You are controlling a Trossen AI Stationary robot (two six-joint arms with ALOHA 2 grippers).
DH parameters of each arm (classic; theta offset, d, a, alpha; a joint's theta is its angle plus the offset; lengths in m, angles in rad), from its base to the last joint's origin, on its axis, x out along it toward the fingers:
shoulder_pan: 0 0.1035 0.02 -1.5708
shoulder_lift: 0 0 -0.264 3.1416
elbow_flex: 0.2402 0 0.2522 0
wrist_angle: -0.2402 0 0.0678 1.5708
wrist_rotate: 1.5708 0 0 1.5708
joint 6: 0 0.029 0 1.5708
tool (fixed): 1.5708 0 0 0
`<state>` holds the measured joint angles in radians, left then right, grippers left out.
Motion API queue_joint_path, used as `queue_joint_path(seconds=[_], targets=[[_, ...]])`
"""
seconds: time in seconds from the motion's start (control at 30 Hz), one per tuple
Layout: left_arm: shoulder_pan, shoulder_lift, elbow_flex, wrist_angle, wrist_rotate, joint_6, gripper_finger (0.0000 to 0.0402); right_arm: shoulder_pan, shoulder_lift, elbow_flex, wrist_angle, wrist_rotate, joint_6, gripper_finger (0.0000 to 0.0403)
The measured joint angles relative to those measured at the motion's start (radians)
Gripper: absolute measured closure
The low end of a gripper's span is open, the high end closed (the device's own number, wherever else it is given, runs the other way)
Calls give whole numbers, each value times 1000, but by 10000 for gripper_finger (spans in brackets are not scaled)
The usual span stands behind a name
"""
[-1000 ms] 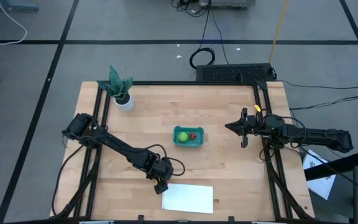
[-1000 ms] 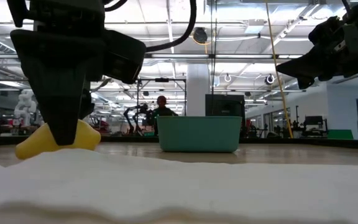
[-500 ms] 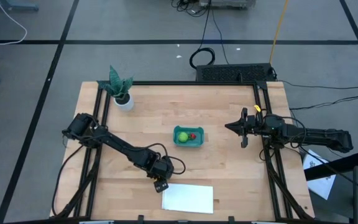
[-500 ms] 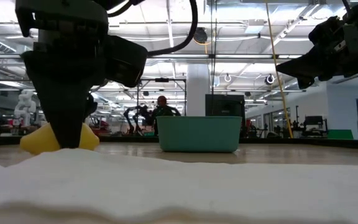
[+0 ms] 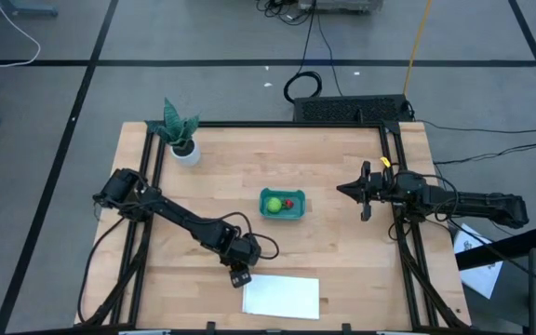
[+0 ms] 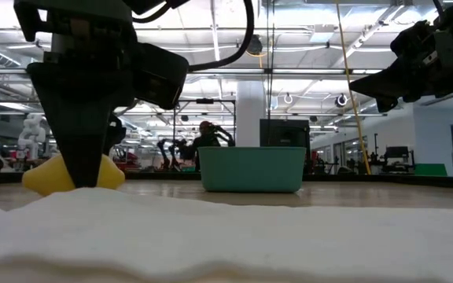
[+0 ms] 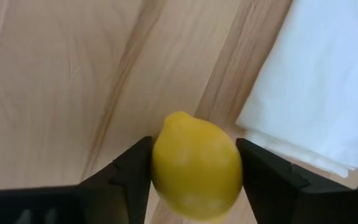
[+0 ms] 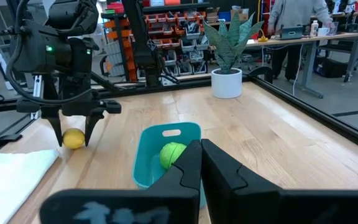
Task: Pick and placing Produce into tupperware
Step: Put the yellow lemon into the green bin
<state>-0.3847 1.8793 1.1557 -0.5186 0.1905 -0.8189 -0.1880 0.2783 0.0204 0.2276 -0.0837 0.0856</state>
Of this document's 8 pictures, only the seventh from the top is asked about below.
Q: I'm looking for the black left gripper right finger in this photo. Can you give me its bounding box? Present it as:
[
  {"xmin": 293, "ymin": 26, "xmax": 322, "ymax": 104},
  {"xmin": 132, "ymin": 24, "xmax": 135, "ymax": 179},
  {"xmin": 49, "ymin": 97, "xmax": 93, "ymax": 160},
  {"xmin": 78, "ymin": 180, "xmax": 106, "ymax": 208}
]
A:
[{"xmin": 236, "ymin": 138, "xmax": 358, "ymax": 224}]

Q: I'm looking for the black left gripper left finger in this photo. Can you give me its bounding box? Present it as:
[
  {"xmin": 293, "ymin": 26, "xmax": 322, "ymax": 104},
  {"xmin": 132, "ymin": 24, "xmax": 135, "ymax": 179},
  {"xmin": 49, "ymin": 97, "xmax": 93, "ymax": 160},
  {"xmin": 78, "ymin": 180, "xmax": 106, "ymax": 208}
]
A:
[{"xmin": 76, "ymin": 136, "xmax": 154, "ymax": 224}]

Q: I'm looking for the yellow lemon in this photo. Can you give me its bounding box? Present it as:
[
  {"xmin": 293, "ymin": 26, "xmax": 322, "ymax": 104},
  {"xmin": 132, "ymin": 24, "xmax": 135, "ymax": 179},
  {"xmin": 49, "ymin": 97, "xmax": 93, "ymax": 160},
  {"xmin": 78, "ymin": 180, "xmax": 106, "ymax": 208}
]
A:
[{"xmin": 150, "ymin": 111, "xmax": 244, "ymax": 223}]

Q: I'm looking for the white folded cloth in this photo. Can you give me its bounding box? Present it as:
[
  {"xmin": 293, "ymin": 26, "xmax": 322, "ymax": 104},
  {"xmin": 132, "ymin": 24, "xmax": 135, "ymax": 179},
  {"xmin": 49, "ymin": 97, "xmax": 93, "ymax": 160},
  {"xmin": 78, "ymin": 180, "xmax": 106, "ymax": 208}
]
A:
[{"xmin": 234, "ymin": 0, "xmax": 358, "ymax": 179}]

